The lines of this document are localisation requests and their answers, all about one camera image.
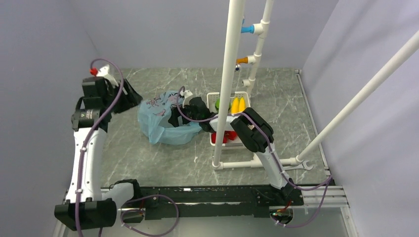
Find aluminium extrusion rail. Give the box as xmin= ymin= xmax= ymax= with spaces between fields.
xmin=52 ymin=186 xmax=349 ymax=237

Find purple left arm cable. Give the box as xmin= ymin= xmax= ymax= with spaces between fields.
xmin=74 ymin=58 xmax=180 ymax=237

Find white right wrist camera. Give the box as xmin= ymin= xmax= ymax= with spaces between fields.
xmin=179 ymin=90 xmax=194 ymax=107

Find green fake melon ball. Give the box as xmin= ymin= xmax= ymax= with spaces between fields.
xmin=214 ymin=98 xmax=231 ymax=112

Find yellow fake banana bunch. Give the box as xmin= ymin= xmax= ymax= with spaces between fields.
xmin=231 ymin=97 xmax=246 ymax=114

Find silver open-end wrench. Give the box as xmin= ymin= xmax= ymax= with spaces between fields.
xmin=284 ymin=160 xmax=314 ymax=170

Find white pvc pipe rack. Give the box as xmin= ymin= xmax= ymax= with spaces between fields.
xmin=211 ymin=0 xmax=305 ymax=170

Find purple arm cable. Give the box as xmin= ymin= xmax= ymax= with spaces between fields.
xmin=176 ymin=86 xmax=333 ymax=229
xmin=74 ymin=58 xmax=180 ymax=237

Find red fake tomato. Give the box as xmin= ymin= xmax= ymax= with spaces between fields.
xmin=210 ymin=132 xmax=228 ymax=144

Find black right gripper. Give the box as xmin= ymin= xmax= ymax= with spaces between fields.
xmin=168 ymin=103 xmax=202 ymax=128

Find white perforated plastic basket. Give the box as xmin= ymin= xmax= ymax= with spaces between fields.
xmin=206 ymin=91 xmax=252 ymax=148

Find white diagonal pipe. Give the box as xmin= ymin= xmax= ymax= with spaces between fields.
xmin=294 ymin=32 xmax=419 ymax=163

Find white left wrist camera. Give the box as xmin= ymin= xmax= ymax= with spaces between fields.
xmin=96 ymin=64 xmax=119 ymax=87

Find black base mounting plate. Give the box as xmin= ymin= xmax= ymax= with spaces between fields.
xmin=122 ymin=185 xmax=304 ymax=220

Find blue plastic faucet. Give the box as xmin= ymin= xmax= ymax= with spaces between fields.
xmin=241 ymin=17 xmax=254 ymax=34

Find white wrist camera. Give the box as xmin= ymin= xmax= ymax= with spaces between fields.
xmin=96 ymin=64 xmax=119 ymax=87
xmin=179 ymin=90 xmax=194 ymax=107

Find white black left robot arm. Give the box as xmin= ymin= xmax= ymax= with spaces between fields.
xmin=54 ymin=77 xmax=142 ymax=232

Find red fake bell pepper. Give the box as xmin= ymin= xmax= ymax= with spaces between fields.
xmin=224 ymin=131 xmax=238 ymax=141

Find orange plastic faucet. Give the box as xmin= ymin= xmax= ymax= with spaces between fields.
xmin=235 ymin=57 xmax=249 ymax=72

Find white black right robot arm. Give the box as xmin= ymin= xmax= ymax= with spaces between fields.
xmin=172 ymin=97 xmax=295 ymax=205

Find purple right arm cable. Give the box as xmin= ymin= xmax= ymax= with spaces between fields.
xmin=176 ymin=86 xmax=333 ymax=229

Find blue printed plastic bag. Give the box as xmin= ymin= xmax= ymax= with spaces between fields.
xmin=137 ymin=90 xmax=202 ymax=145

